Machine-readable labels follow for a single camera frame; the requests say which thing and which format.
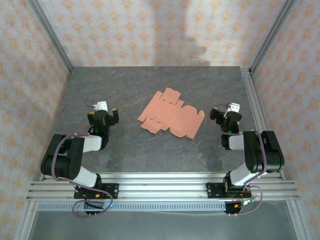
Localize orange cardboard paper box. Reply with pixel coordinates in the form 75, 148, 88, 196
137, 87, 206, 140

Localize grey metal panel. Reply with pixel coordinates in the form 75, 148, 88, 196
27, 211, 300, 240

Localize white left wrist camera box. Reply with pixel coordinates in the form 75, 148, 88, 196
92, 100, 110, 113

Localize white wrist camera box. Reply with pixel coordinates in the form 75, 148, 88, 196
92, 100, 110, 113
226, 102, 241, 113

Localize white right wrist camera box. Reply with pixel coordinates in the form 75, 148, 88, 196
226, 102, 241, 113

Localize aluminium side rail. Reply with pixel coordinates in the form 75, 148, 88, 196
240, 66, 285, 181

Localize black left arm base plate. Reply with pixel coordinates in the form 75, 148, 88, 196
73, 183, 119, 200

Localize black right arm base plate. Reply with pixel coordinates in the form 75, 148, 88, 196
205, 182, 251, 200

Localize narrow aluminium rail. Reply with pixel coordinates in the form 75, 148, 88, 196
41, 171, 285, 182

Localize wide aluminium mounting rail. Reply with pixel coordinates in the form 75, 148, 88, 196
26, 181, 301, 201

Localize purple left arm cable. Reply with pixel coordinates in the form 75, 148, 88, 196
51, 101, 113, 218

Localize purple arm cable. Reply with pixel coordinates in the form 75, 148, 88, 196
51, 101, 113, 218
215, 102, 263, 216

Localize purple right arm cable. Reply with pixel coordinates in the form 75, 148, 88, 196
215, 102, 263, 216

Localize aluminium frame post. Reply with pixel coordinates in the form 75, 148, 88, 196
26, 0, 74, 74
248, 0, 300, 74
14, 199, 38, 240
284, 199, 311, 240

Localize grey slotted cable duct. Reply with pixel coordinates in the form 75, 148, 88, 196
37, 201, 227, 213

